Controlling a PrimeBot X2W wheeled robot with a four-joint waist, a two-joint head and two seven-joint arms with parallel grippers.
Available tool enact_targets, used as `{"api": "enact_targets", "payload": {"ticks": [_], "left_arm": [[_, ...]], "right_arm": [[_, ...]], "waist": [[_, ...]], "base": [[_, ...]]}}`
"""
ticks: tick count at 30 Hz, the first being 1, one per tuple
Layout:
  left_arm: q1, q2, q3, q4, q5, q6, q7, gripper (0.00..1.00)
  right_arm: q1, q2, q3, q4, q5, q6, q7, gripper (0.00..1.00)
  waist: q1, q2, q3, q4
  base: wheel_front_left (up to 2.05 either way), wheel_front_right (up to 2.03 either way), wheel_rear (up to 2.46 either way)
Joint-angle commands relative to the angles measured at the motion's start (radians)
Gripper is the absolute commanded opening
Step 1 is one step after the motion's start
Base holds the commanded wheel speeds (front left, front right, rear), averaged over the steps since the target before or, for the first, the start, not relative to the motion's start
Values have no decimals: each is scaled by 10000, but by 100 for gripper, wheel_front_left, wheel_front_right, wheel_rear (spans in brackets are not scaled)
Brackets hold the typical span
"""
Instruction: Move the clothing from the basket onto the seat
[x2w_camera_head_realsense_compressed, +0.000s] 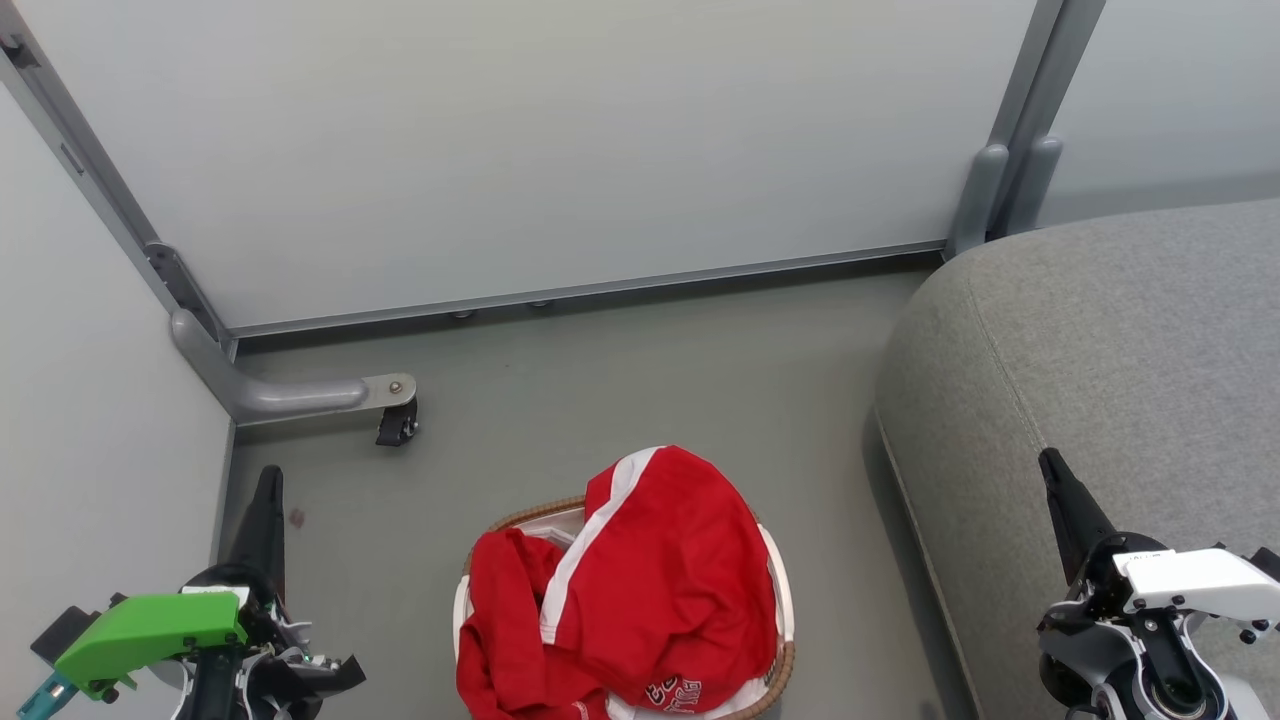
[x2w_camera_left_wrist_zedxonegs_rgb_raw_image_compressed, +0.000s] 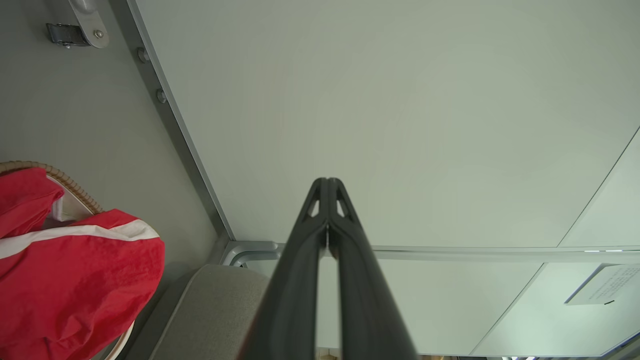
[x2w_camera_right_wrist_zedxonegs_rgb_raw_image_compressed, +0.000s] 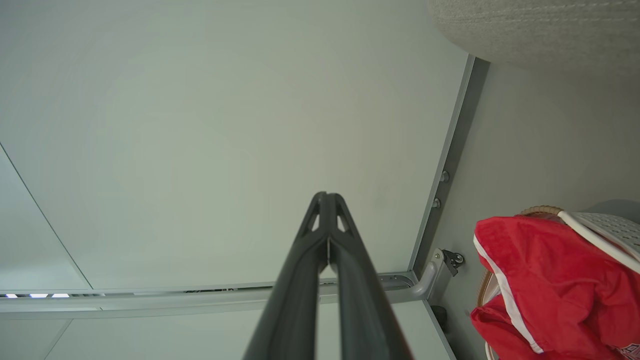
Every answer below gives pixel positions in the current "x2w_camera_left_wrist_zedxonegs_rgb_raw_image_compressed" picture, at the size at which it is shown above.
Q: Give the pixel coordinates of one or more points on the grey fabric sofa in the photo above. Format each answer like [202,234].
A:
[215,310]

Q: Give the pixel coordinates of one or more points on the grey metal partition frame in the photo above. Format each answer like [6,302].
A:
[175,130]

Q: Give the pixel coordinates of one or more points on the round grey frame bolt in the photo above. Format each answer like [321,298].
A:
[143,54]
[161,96]

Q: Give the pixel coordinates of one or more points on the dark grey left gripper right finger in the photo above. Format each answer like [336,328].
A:
[365,290]

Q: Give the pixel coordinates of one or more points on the white paper notice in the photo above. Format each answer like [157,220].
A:
[607,285]

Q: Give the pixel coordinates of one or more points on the grey metal caster wheel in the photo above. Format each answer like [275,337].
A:
[75,30]

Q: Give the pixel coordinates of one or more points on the woven wicker laundry basket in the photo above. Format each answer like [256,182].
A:
[75,187]

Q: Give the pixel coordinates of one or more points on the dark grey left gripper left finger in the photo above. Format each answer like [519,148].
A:
[292,280]

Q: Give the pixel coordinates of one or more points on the red and white shirt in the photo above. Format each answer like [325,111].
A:
[75,280]

